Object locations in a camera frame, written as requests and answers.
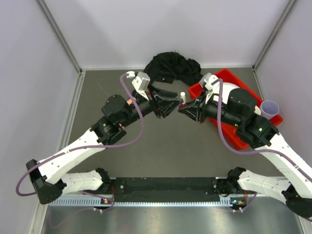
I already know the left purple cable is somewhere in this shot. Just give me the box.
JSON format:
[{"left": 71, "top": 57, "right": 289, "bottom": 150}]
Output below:
[{"left": 16, "top": 74, "right": 145, "bottom": 197}]

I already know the right aluminium frame post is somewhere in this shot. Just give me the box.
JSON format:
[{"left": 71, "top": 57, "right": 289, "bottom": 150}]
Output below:
[{"left": 252, "top": 0, "right": 298, "bottom": 71}]

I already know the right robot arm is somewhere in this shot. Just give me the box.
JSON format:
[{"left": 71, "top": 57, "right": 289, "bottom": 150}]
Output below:
[{"left": 178, "top": 88, "right": 312, "bottom": 220}]

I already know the black shirt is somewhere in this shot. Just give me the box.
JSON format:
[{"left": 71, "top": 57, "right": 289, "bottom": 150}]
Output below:
[{"left": 143, "top": 52, "right": 203, "bottom": 86}]

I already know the white paper plate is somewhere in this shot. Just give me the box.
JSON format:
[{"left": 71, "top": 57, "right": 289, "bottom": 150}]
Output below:
[{"left": 222, "top": 82, "right": 240, "bottom": 100}]

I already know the dark green mug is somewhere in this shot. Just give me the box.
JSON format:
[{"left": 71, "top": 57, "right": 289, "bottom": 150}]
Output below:
[{"left": 254, "top": 106, "right": 261, "bottom": 115}]

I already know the red plastic tray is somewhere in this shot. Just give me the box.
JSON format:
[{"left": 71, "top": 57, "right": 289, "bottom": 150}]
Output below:
[{"left": 189, "top": 69, "right": 283, "bottom": 150}]

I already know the aluminium frame post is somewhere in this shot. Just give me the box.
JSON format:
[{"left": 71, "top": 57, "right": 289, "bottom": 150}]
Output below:
[
  {"left": 36, "top": 0, "right": 85, "bottom": 150},
  {"left": 252, "top": 0, "right": 298, "bottom": 71}
]

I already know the purple cable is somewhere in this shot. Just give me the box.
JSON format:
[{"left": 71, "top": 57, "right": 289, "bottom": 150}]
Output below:
[
  {"left": 212, "top": 78, "right": 312, "bottom": 176},
  {"left": 16, "top": 74, "right": 145, "bottom": 197}
]

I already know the lavender plastic cup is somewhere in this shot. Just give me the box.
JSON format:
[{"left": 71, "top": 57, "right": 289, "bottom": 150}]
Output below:
[{"left": 259, "top": 100, "right": 280, "bottom": 119}]

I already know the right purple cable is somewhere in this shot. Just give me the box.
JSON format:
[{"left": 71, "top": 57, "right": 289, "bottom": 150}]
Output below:
[{"left": 212, "top": 78, "right": 312, "bottom": 176}]

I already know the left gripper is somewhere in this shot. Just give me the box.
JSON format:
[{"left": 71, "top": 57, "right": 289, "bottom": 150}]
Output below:
[{"left": 120, "top": 84, "right": 183, "bottom": 128}]

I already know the mannequin hand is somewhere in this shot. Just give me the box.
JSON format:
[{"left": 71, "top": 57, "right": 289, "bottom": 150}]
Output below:
[{"left": 119, "top": 99, "right": 135, "bottom": 128}]

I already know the red nail polish bottle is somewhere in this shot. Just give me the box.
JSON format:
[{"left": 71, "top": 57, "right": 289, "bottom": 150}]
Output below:
[{"left": 179, "top": 103, "right": 188, "bottom": 109}]

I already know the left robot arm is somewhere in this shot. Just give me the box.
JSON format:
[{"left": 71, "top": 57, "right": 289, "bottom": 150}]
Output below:
[{"left": 26, "top": 88, "right": 185, "bottom": 204}]

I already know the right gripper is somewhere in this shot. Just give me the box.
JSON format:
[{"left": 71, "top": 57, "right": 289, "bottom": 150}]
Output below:
[{"left": 179, "top": 89, "right": 241, "bottom": 128}]

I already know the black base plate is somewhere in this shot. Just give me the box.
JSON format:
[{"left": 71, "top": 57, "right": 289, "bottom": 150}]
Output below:
[{"left": 105, "top": 177, "right": 232, "bottom": 203}]

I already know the left aluminium frame post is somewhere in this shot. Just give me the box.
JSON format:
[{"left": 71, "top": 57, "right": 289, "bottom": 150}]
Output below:
[{"left": 36, "top": 0, "right": 85, "bottom": 150}]

